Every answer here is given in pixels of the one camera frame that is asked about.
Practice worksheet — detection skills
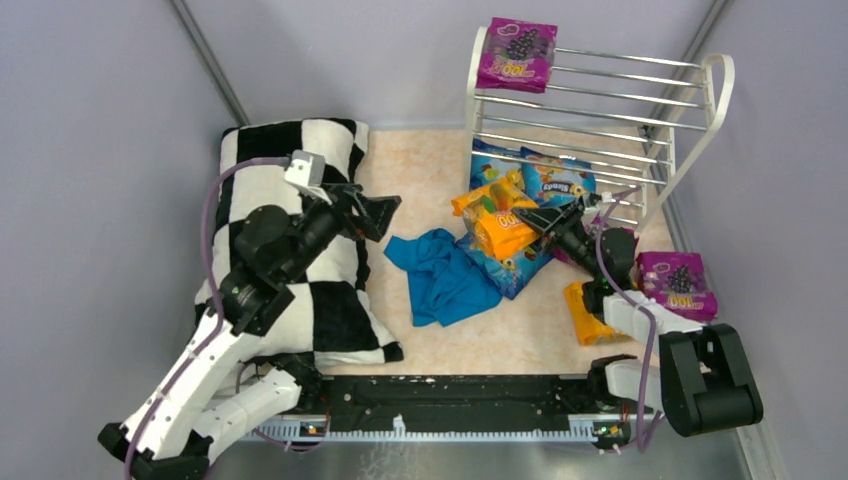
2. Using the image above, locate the orange candy bag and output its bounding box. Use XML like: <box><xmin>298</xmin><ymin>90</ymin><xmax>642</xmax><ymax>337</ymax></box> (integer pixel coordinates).
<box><xmin>451</xmin><ymin>178</ymin><xmax>539</xmax><ymax>261</ymax></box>
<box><xmin>563</xmin><ymin>282</ymin><xmax>630</xmax><ymax>346</ymax></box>

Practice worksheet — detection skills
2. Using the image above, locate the purple candy bag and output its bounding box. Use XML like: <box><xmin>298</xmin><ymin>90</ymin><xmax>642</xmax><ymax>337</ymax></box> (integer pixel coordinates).
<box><xmin>550</xmin><ymin>217</ymin><xmax>638</xmax><ymax>271</ymax></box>
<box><xmin>476</xmin><ymin>17</ymin><xmax>558</xmax><ymax>94</ymax></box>
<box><xmin>636</xmin><ymin>251</ymin><xmax>718</xmax><ymax>323</ymax></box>

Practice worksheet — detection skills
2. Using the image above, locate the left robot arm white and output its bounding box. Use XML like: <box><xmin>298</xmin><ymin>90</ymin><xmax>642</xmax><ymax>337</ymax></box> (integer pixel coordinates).
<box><xmin>98</xmin><ymin>184</ymin><xmax>402</xmax><ymax>479</ymax></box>

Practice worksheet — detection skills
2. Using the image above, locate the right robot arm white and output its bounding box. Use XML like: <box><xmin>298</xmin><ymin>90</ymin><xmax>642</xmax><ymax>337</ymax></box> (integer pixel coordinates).
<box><xmin>512</xmin><ymin>194</ymin><xmax>765</xmax><ymax>437</ymax></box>

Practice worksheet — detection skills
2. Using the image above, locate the blue candy bag on shelf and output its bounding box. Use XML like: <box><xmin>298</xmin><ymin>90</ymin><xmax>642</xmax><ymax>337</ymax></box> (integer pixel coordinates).
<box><xmin>520</xmin><ymin>147</ymin><xmax>597</xmax><ymax>207</ymax></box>

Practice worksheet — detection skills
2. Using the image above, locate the blue candy bag on floor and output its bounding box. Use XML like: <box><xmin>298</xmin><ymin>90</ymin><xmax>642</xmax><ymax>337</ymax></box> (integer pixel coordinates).
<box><xmin>456</xmin><ymin>233</ymin><xmax>554</xmax><ymax>300</ymax></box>

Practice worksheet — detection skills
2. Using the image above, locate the blue candy bag far left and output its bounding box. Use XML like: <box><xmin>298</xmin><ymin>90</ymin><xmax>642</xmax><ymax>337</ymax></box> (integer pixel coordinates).
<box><xmin>469</xmin><ymin>139</ymin><xmax>525</xmax><ymax>191</ymax></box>

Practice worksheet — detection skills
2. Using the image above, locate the black white checkered pillow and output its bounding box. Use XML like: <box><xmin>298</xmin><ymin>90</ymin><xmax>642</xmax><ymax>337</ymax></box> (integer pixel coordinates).
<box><xmin>211</xmin><ymin>117</ymin><xmax>404</xmax><ymax>367</ymax></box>

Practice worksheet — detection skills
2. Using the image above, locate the blue cloth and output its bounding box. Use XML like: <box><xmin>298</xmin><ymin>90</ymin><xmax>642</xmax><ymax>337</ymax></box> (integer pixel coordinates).
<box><xmin>384</xmin><ymin>228</ymin><xmax>502</xmax><ymax>328</ymax></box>

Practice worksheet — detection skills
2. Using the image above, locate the white metal wire shelf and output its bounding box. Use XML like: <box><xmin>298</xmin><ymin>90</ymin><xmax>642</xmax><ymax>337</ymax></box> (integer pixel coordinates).
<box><xmin>463</xmin><ymin>28</ymin><xmax>736</xmax><ymax>232</ymax></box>

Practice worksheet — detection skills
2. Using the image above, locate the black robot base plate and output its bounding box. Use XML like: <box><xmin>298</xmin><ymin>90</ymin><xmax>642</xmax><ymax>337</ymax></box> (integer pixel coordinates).
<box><xmin>286</xmin><ymin>375</ymin><xmax>621</xmax><ymax>433</ymax></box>

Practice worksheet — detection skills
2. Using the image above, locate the aluminium frame rail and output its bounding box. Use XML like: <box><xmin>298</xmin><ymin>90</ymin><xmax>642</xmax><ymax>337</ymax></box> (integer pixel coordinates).
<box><xmin>142</xmin><ymin>374</ymin><xmax>763</xmax><ymax>480</ymax></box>

